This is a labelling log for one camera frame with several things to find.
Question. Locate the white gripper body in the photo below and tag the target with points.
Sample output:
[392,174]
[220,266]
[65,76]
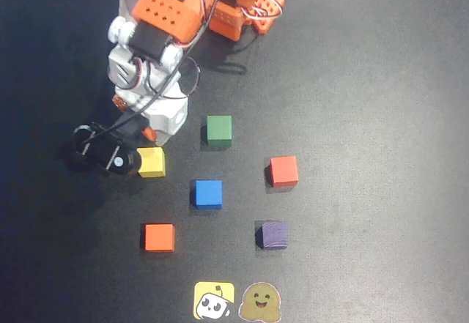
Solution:
[171,119]

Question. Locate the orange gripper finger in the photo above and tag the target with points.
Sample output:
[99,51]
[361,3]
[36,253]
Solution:
[148,134]

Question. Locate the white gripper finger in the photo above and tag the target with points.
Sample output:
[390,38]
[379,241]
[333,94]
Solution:
[163,138]

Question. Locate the yellow wooden cube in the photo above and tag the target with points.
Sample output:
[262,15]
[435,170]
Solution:
[152,162]

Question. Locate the green wooden cube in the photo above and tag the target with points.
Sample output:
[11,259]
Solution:
[219,129]

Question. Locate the blue wooden cube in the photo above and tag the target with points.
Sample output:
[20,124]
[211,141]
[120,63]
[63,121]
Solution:
[208,194]

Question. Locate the orange wooden cube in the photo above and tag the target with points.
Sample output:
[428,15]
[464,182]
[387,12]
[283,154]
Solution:
[159,237]

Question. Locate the red wooden cube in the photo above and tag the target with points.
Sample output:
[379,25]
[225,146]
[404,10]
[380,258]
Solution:
[284,171]

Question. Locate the purple wooden cube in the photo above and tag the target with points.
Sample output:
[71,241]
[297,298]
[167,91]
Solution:
[273,235]

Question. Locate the white cardboard box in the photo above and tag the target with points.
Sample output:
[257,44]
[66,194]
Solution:
[128,6]

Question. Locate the yellow robot face sticker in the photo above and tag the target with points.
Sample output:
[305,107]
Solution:
[214,299]

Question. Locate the hugging face emoji sticker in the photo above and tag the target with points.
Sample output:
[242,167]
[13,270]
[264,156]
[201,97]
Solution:
[260,301]

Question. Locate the black felt mat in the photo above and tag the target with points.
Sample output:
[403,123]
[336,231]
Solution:
[366,118]

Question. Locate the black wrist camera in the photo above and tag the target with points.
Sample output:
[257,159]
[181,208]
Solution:
[106,151]

